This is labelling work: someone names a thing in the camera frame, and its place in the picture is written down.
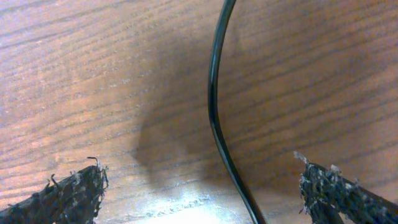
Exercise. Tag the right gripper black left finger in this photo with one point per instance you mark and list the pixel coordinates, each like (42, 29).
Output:
(75, 199)

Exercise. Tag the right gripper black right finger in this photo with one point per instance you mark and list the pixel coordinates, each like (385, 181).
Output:
(327, 195)

